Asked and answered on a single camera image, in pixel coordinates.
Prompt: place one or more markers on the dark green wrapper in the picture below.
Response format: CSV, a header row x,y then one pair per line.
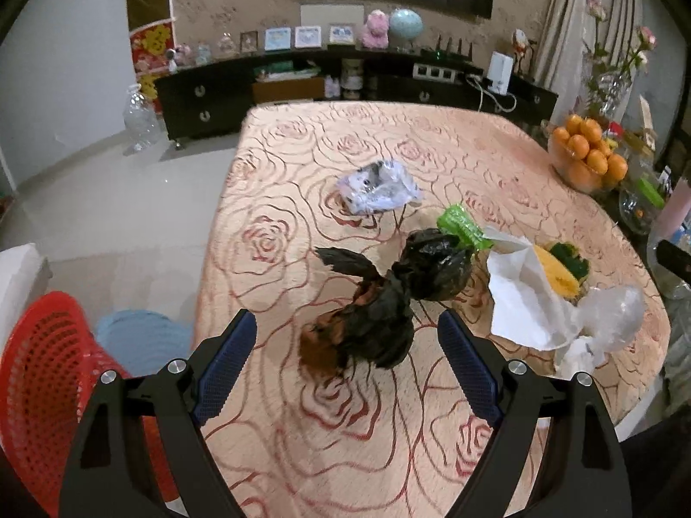
x,y
575,261

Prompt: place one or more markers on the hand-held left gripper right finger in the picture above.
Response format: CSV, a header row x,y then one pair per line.
x,y
469,367

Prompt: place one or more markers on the black wifi router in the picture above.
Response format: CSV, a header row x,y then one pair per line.
x,y
448,54

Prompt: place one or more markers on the clear plastic bag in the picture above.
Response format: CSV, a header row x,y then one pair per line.
x,y
613,310

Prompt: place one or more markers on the glass fruit bowl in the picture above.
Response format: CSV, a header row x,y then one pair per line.
x,y
575,178

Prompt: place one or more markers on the stacked jars in cabinet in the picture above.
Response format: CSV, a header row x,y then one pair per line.
x,y
353,78

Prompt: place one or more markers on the white tissue paper sheet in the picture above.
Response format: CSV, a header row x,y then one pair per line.
x,y
518,291

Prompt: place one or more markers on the bright green wrapper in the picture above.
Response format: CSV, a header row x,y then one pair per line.
x,y
459,224

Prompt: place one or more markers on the small doll figurine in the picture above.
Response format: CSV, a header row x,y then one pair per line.
x,y
179,58

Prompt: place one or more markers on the red floral decoration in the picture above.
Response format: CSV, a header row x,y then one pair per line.
x,y
154,43

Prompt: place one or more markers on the red plastic basket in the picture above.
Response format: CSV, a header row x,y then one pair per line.
x,y
43,388

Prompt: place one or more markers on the round black plastic bag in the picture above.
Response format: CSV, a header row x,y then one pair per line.
x,y
432,270

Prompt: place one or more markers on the red white bird figurine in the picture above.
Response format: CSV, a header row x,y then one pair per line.
x,y
521,43

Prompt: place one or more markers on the pile of oranges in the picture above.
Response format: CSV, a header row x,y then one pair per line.
x,y
586,145

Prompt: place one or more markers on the wooden stand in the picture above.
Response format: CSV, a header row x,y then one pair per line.
x,y
648,121

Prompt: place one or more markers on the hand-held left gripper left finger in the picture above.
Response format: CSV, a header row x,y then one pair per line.
x,y
226,372

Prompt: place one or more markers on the yellow green sponge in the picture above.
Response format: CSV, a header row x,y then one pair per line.
x,y
556,275

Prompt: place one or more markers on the glass vase with roses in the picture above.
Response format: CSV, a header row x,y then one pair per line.
x,y
572,21

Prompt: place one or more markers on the pink flowers in glass vase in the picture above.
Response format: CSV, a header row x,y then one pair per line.
x,y
610,89

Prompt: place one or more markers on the black television cabinet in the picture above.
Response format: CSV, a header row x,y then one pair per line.
x,y
216,102

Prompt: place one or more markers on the white power strip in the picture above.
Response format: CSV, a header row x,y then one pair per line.
x,y
445,70

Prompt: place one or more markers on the large clear plastic bottle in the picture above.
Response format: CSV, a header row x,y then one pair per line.
x,y
141,121

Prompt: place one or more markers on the crumpled printed plastic wrapper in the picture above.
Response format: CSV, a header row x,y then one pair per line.
x,y
378,189

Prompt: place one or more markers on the crumpled white tissue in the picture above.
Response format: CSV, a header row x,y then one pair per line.
x,y
580,359

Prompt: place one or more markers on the small dark picture frame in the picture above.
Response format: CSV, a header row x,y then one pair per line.
x,y
249,42

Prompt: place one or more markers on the small glass ornament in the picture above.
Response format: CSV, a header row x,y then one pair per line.
x,y
203,54

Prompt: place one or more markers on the brown cardboard box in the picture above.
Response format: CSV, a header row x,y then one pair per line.
x,y
289,90

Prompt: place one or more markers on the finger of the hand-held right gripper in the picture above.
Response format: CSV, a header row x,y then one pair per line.
x,y
675,260

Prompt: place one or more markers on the pink plush toy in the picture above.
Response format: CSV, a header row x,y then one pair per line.
x,y
375,29

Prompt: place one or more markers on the white box device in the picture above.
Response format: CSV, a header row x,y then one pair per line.
x,y
500,73

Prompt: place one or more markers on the small white bottles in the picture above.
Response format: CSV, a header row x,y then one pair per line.
x,y
332,88

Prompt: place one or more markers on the blue plastic stool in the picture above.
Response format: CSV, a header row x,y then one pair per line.
x,y
140,340

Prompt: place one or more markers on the black bag with brown contents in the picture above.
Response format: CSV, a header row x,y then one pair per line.
x,y
378,329

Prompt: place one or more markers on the light blue globe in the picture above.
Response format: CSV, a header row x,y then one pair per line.
x,y
406,24

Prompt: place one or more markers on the rose patterned tablecloth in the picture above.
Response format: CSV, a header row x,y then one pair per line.
x,y
324,172

